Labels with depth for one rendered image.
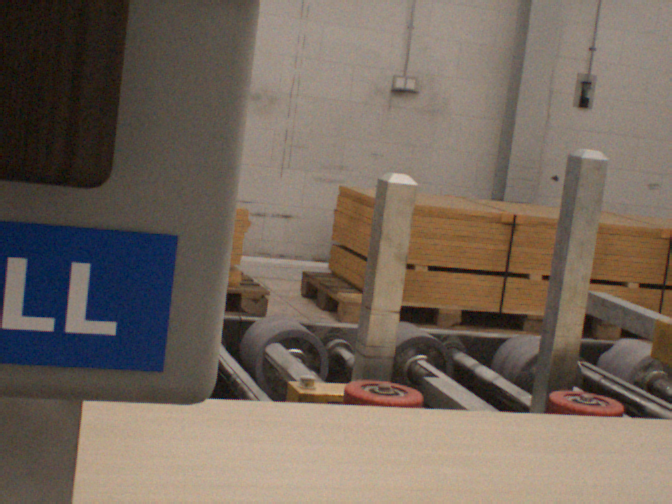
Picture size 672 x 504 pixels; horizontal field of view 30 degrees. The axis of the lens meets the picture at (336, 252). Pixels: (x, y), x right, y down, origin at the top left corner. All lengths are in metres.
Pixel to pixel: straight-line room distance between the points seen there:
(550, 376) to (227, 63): 1.33
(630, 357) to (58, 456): 1.86
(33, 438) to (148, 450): 0.81
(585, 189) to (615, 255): 5.62
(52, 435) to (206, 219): 0.05
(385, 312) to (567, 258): 0.23
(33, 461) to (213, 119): 0.06
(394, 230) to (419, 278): 5.22
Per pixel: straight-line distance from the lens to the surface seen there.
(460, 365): 1.95
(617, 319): 1.74
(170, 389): 0.19
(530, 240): 6.82
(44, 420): 0.20
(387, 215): 1.37
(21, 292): 0.18
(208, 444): 1.04
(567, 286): 1.48
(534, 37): 7.96
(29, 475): 0.20
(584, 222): 1.47
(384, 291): 1.39
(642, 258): 7.18
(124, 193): 0.18
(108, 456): 0.99
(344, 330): 1.95
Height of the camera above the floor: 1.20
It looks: 7 degrees down
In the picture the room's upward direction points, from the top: 7 degrees clockwise
